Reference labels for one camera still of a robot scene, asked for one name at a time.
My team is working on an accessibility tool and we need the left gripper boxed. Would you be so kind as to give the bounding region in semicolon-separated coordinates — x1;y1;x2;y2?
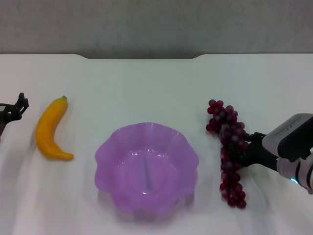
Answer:
0;92;30;144

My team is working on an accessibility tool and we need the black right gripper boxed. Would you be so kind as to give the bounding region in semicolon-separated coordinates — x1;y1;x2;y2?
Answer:
235;131;280;172

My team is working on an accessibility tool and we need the dark red grape bunch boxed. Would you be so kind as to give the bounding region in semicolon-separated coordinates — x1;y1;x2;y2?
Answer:
205;99;249;209

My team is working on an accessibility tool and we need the yellow banana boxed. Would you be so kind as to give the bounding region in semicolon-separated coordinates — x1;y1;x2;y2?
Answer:
35;95;74;162

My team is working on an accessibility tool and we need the purple wavy plastic bowl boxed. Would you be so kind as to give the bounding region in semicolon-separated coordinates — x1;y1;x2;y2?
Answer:
94;121;200;223

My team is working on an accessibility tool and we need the grey black wrist camera box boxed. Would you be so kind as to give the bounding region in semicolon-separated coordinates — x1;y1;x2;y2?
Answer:
263;113;313;163

